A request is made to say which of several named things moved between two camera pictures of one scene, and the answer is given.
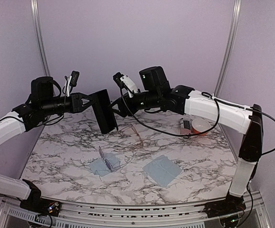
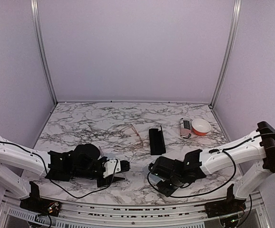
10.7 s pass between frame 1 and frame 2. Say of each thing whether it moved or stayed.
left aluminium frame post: stayed
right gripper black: moved
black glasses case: moved
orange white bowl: stayed
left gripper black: moved
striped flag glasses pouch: stayed
